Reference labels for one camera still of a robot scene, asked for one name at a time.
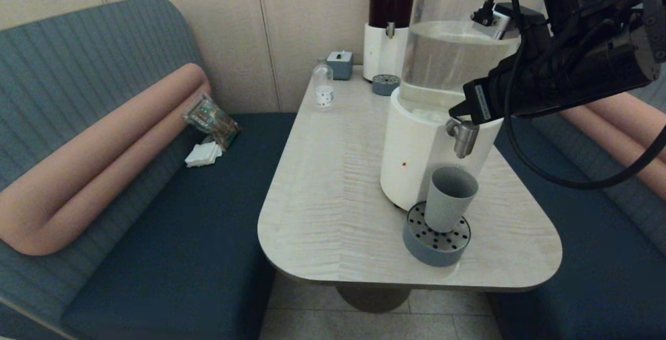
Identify blue sofa with snack packet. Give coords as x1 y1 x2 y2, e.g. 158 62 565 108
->
0 0 297 340

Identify small blue perforated drip tray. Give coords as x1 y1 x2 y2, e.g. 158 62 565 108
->
372 74 401 96

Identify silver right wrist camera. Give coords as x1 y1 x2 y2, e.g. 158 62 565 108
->
471 3 521 40

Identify clear water dispenser white base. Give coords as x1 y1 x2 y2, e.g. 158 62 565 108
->
379 0 555 211

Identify dark drink dispenser white base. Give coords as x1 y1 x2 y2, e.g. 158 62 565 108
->
362 0 417 82

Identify blue-grey tissue box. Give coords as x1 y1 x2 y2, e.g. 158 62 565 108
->
327 51 353 81

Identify grey plastic cup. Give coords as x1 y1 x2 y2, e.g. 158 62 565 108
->
424 166 479 234

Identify white folded napkins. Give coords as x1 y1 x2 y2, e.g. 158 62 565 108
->
185 141 223 168

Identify pink bolster on empty sofa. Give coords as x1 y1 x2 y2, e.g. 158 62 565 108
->
559 90 666 201

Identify large blue perforated drip tray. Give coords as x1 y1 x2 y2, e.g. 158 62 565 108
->
402 200 471 268

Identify pink bolster beside snack packet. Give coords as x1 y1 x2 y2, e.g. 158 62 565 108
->
0 62 211 256

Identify small clear glass bottle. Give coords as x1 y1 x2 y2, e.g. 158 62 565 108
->
312 57 334 112

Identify clear snack packet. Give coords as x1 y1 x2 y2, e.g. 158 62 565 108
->
183 94 240 151

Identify beige gold table pedestal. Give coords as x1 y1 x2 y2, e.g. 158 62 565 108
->
335 284 412 314

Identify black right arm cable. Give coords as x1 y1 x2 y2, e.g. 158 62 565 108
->
471 0 666 191

